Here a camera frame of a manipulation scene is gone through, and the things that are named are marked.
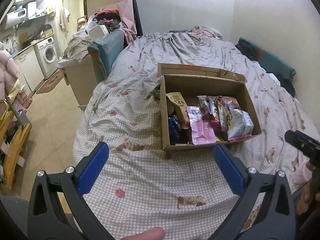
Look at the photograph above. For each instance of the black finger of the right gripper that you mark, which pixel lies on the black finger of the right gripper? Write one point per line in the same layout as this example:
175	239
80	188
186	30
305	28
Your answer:
304	143

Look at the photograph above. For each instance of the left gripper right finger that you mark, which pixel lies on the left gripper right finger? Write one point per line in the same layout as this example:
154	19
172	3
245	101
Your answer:
265	208

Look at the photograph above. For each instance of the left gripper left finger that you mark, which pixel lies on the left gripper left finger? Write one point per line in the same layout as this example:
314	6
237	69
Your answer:
57	209

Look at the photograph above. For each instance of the white red snack bag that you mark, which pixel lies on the white red snack bag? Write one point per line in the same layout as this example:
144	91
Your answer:
240	124

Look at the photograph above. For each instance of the blue cartoon snack bag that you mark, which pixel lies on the blue cartoon snack bag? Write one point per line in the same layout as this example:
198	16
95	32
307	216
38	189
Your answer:
174	130

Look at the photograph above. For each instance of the tan peanut snack bag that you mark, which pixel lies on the tan peanut snack bag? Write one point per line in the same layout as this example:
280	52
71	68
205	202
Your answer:
180	107

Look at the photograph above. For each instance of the right hand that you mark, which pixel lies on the right hand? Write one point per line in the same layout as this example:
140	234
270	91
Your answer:
303	203

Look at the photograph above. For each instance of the left hand thumb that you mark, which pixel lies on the left hand thumb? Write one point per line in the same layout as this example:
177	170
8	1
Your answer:
155	233

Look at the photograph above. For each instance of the pink cloth at edge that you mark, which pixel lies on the pink cloth at edge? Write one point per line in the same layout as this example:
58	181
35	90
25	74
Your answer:
301	172

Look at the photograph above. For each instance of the white orange shrimp snack bag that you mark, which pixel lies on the white orange shrimp snack bag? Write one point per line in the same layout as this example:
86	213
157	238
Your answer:
228	102

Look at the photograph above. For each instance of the pink flat snack packet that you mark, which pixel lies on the pink flat snack packet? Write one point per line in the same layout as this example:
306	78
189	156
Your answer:
201	131

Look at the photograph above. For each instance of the white purple snack bar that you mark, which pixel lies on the white purple snack bar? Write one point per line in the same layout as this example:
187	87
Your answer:
205	107

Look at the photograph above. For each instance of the brown cardboard box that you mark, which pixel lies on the brown cardboard box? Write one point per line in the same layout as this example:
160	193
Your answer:
192	81

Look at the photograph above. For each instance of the brown floor mat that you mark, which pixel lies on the brown floor mat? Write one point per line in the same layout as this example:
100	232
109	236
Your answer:
51	82

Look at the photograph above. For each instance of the beige storage cabinet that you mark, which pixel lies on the beige storage cabinet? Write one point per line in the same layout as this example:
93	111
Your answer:
83	77

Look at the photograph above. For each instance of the pink puffer jacket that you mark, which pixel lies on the pink puffer jacket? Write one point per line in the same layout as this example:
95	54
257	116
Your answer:
9	71

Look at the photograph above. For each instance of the white washing machine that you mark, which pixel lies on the white washing machine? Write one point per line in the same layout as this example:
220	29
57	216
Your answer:
47	56

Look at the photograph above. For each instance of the white water heater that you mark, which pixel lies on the white water heater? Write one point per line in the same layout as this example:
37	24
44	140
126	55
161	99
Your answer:
13	18

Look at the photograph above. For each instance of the pile of dark clothes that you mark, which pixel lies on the pile of dark clothes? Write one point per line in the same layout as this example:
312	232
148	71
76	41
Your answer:
109	18

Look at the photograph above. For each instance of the pink curtain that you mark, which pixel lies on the pink curtain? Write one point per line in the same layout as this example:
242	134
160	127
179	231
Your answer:
126	13

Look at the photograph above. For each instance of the teal blanket by wall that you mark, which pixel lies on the teal blanket by wall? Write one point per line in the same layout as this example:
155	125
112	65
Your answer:
270	63

